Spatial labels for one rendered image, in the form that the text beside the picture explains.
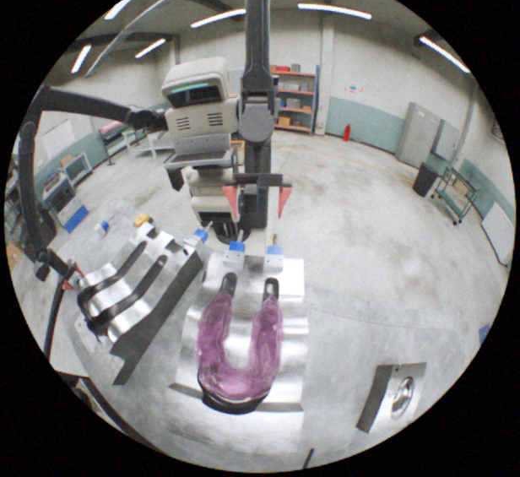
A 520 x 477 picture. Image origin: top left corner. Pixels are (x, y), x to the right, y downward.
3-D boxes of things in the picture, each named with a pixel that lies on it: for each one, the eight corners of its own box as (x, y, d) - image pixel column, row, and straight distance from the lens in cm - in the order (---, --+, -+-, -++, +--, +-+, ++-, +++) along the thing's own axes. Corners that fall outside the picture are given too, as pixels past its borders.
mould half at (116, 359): (155, 236, 70) (140, 212, 63) (203, 264, 54) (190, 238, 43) (85, 329, 77) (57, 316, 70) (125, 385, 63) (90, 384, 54)
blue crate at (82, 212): (84, 208, 408) (79, 200, 402) (89, 213, 369) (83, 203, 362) (67, 228, 409) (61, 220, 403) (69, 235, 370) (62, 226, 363)
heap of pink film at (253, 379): (213, 288, 43) (205, 275, 36) (284, 297, 41) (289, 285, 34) (192, 387, 43) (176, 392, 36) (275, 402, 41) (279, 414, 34)
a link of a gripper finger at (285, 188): (290, 223, 34) (293, 177, 33) (257, 222, 34) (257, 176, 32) (286, 214, 41) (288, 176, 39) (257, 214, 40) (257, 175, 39)
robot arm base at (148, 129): (169, 111, 75) (147, 117, 82) (159, 103, 70) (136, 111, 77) (165, 129, 72) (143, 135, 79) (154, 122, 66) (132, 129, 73)
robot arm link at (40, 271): (43, 252, 68) (36, 235, 75) (28, 277, 73) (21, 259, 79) (62, 265, 76) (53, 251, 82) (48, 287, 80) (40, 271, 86)
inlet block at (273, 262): (267, 238, 54) (268, 227, 50) (282, 239, 54) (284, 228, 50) (263, 274, 47) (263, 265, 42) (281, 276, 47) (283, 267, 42)
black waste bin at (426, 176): (407, 183, 426) (418, 159, 412) (421, 189, 454) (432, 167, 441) (414, 195, 389) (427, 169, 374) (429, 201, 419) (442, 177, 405)
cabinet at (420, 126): (394, 156, 611) (409, 101, 602) (416, 165, 661) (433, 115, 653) (398, 162, 570) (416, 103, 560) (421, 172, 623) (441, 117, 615)
